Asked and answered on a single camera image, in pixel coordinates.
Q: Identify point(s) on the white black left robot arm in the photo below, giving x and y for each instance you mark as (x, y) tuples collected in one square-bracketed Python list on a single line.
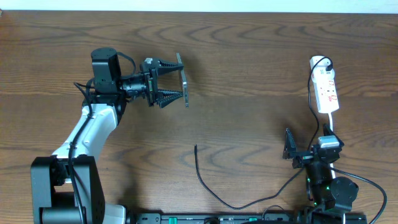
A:
[(66, 186)]

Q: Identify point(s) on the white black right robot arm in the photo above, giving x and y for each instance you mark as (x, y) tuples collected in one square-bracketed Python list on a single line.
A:
[(332, 197)]

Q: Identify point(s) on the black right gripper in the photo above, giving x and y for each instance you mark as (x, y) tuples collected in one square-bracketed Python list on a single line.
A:
[(290, 152)]

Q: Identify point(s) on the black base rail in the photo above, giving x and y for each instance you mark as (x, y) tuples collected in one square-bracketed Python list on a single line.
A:
[(272, 217)]

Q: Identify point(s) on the white USB charger adapter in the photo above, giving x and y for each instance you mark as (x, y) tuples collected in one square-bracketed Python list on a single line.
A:
[(321, 69)]

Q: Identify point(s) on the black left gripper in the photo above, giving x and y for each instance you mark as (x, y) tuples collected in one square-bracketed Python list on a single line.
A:
[(150, 85)]

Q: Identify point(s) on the silver smartphone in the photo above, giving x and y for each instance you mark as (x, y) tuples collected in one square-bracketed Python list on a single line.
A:
[(183, 81)]

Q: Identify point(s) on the white power strip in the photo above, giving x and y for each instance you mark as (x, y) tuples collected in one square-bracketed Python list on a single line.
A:
[(326, 95)]

